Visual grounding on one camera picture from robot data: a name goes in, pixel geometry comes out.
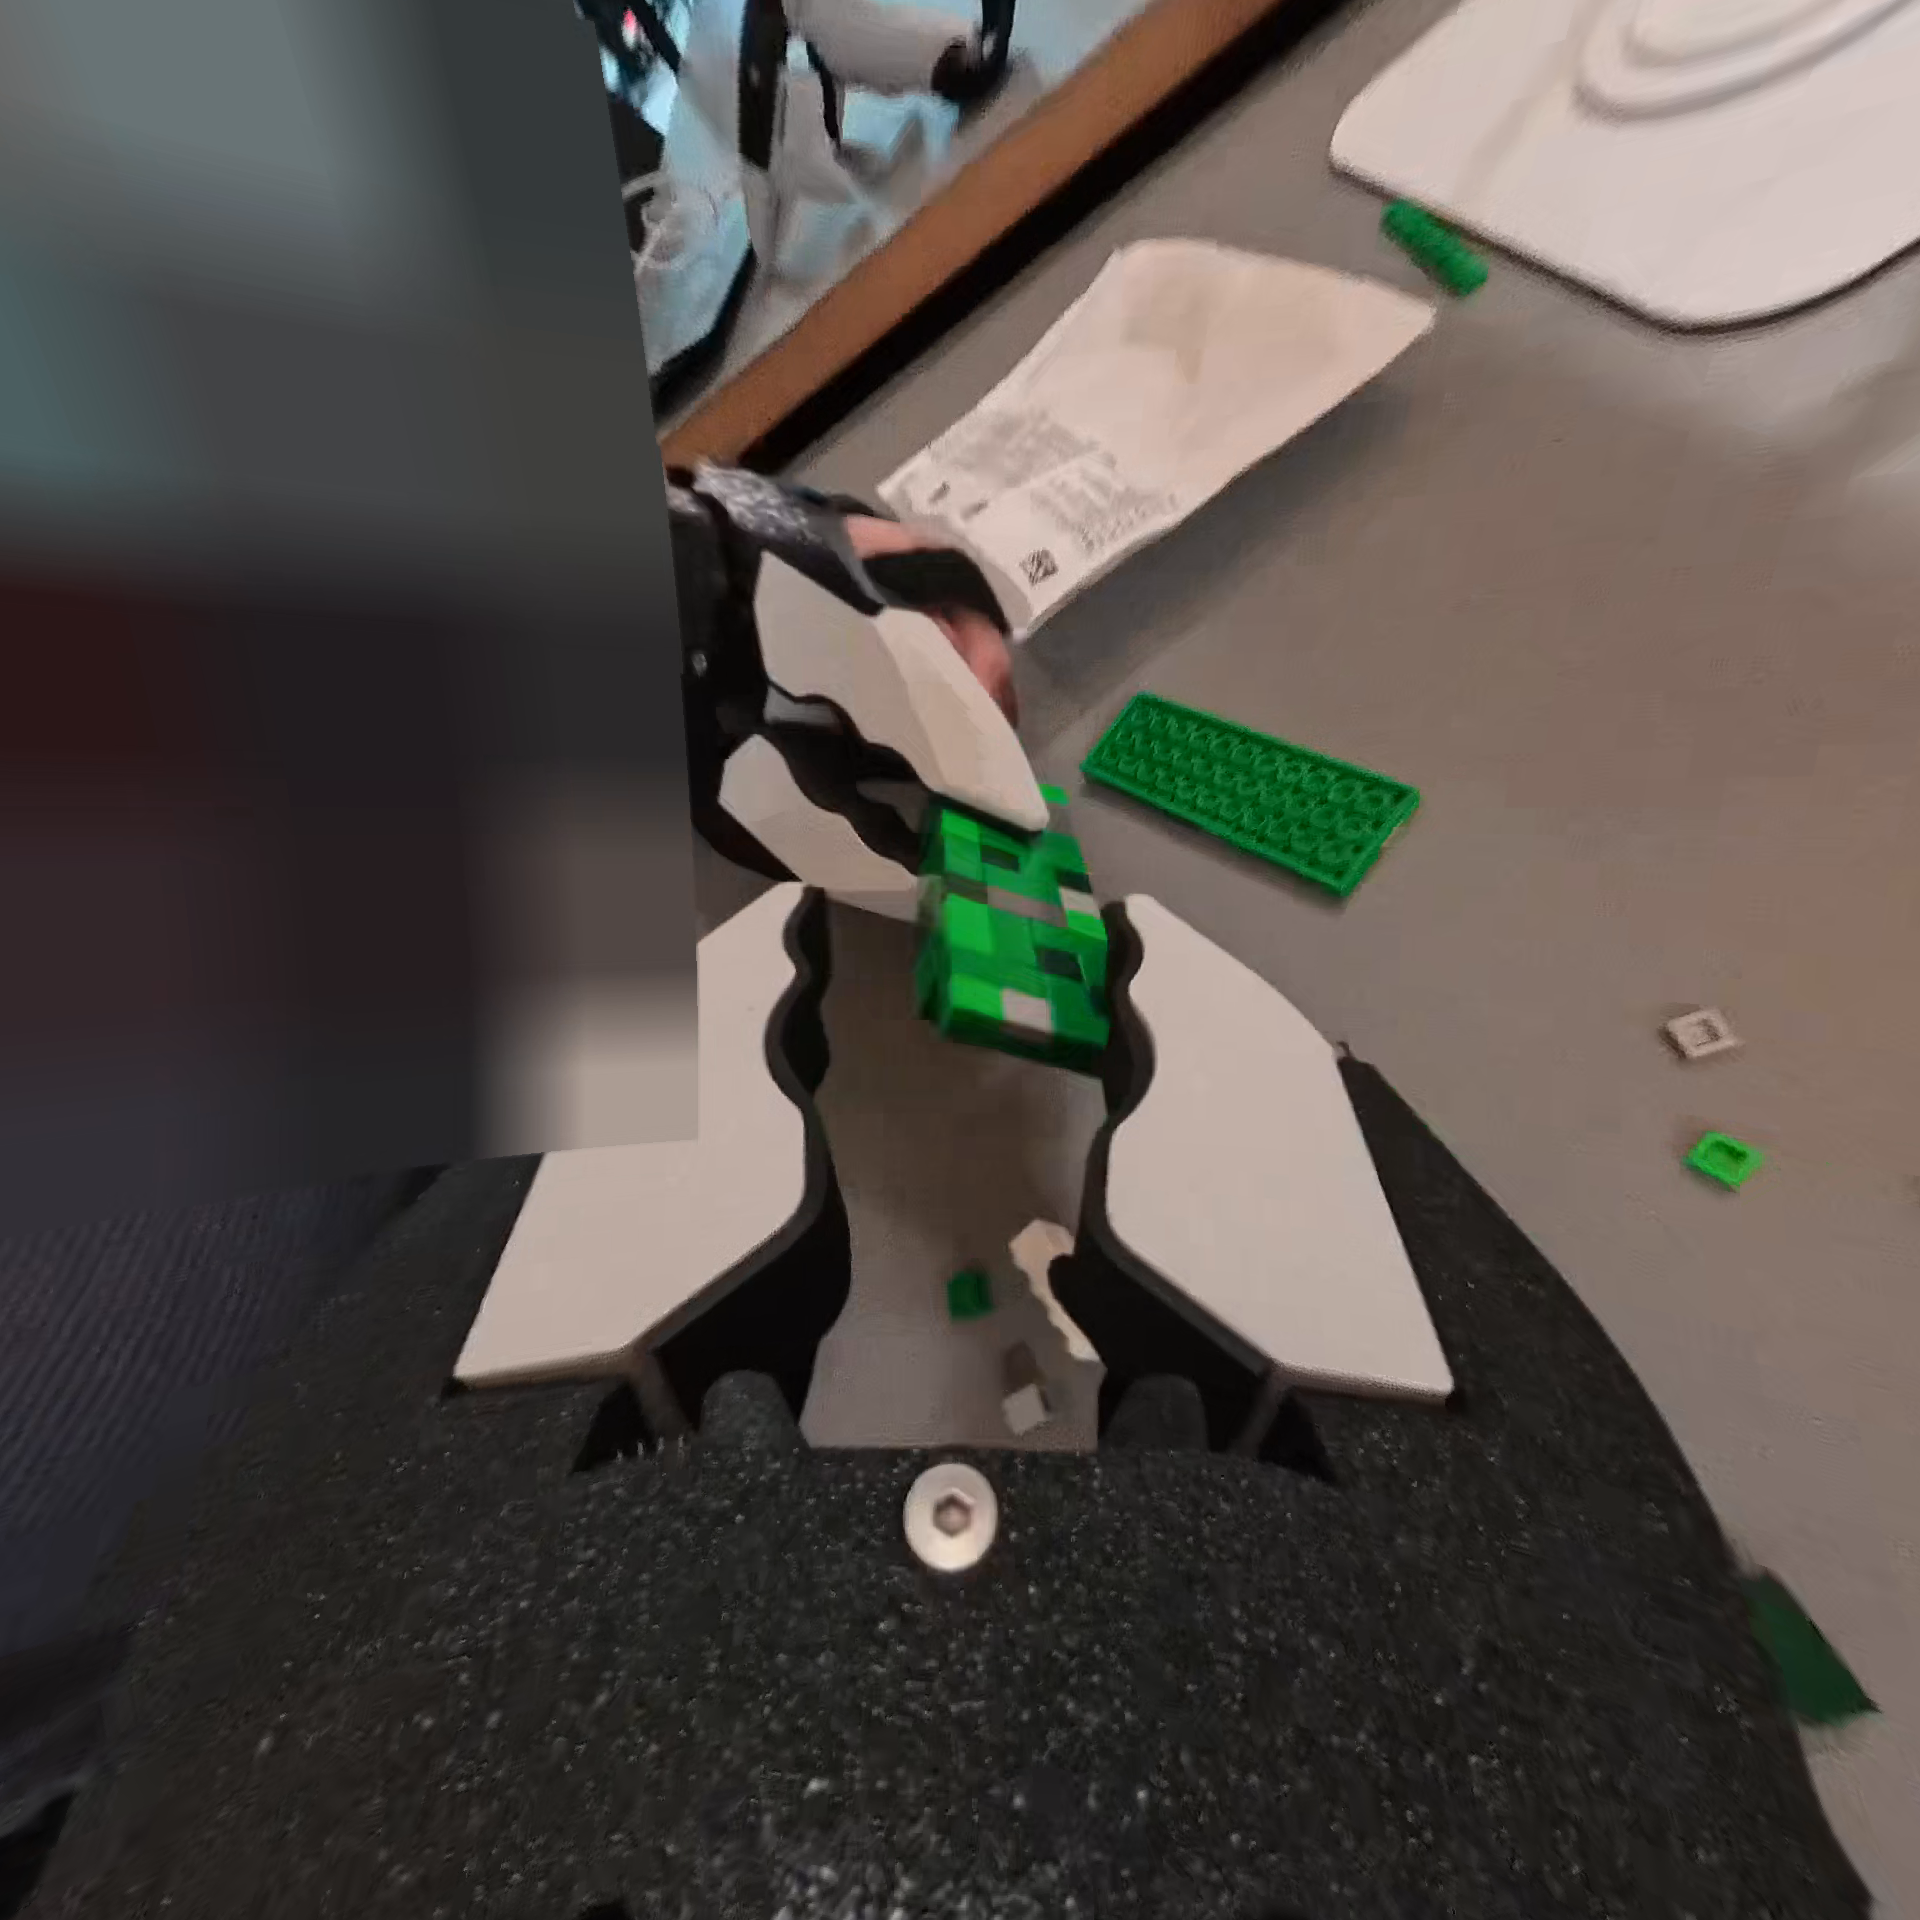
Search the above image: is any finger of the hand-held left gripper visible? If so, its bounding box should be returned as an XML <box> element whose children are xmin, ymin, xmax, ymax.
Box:
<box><xmin>750</xmin><ymin>563</ymin><xmax>1055</xmax><ymax>840</ymax></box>
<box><xmin>717</xmin><ymin>723</ymin><xmax>937</xmax><ymax>922</ymax></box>

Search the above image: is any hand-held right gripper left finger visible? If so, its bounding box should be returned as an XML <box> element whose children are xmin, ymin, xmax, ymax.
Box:
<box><xmin>452</xmin><ymin>882</ymin><xmax>854</xmax><ymax>1428</ymax></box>

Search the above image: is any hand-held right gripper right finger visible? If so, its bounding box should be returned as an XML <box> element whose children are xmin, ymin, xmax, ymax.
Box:
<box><xmin>1048</xmin><ymin>893</ymin><xmax>1457</xmax><ymax>1431</ymax></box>

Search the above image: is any white brick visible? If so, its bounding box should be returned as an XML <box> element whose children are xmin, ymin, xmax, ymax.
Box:
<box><xmin>1007</xmin><ymin>1217</ymin><xmax>1111</xmax><ymax>1367</ymax></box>

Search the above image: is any green blocky brick cube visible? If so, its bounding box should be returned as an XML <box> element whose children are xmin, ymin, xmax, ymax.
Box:
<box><xmin>914</xmin><ymin>786</ymin><xmax>1118</xmax><ymax>1073</ymax></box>

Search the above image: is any large green brick plate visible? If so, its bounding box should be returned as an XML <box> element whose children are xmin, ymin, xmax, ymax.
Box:
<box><xmin>1078</xmin><ymin>690</ymin><xmax>1423</xmax><ymax>905</ymax></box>

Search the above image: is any grey desk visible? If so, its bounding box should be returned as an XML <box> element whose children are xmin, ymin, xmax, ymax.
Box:
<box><xmin>659</xmin><ymin>0</ymin><xmax>1920</xmax><ymax>1876</ymax></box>

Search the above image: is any person's left hand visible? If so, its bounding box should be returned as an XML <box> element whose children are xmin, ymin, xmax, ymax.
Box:
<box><xmin>842</xmin><ymin>517</ymin><xmax>1027</xmax><ymax>739</ymax></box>

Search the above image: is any white paper instruction bag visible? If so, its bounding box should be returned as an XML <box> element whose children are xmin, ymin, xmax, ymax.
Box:
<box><xmin>876</xmin><ymin>238</ymin><xmax>1440</xmax><ymax>636</ymax></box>

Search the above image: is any green narrow brick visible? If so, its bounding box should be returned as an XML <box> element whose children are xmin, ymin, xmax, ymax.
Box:
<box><xmin>1379</xmin><ymin>200</ymin><xmax>1493</xmax><ymax>300</ymax></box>

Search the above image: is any dark green brick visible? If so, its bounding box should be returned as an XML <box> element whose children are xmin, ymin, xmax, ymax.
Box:
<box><xmin>1738</xmin><ymin>1573</ymin><xmax>1882</xmax><ymax>1731</ymax></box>

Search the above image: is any white moulded tray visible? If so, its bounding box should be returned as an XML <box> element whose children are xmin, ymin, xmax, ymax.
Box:
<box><xmin>1329</xmin><ymin>0</ymin><xmax>1920</xmax><ymax>330</ymax></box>

